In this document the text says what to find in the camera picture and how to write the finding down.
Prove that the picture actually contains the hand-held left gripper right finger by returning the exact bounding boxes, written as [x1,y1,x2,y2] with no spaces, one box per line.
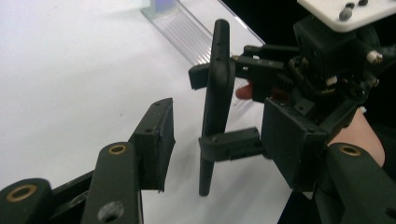
[260,97,329,193]

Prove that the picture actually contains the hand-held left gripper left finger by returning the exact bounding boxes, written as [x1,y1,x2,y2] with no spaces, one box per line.
[128,97,177,193]

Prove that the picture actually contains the black phone case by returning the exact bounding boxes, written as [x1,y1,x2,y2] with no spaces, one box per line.
[198,18,237,198]

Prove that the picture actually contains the clear plastic tray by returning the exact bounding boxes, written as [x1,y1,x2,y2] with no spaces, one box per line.
[139,0,266,109]

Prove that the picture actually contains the white table board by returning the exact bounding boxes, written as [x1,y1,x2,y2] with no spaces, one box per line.
[0,0,294,224]

